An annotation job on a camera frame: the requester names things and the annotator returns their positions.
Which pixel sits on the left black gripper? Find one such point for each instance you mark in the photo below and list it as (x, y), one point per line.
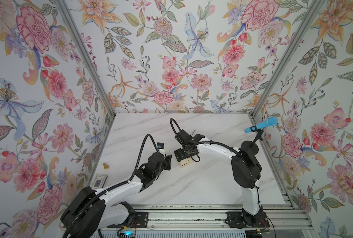
(166, 159)

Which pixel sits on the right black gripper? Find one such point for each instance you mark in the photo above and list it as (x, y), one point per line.
(179, 155)

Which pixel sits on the cream jewelry box lid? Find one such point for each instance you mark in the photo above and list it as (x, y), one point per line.
(185, 162)

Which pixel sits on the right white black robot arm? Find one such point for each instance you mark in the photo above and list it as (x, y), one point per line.
(246, 171)

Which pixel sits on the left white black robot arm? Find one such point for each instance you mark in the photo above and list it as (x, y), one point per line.
(95, 209)

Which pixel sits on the small gold knob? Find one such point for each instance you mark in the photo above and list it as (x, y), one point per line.
(106, 166)

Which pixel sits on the small framed card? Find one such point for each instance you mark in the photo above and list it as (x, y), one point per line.
(99, 181)

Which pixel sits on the blue microphone on stand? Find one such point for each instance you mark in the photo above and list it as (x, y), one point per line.
(259, 132)

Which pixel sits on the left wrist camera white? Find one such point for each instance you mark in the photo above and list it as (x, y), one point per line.
(161, 148)

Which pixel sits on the aluminium mounting rail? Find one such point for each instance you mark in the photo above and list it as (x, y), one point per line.
(199, 217)

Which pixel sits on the right aluminium corner post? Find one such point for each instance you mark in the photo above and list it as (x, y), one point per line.
(311, 13)

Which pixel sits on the aluminium corner post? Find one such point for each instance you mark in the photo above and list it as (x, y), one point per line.
(311, 13)
(76, 36)

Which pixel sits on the left aluminium corner post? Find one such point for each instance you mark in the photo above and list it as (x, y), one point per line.
(76, 36)

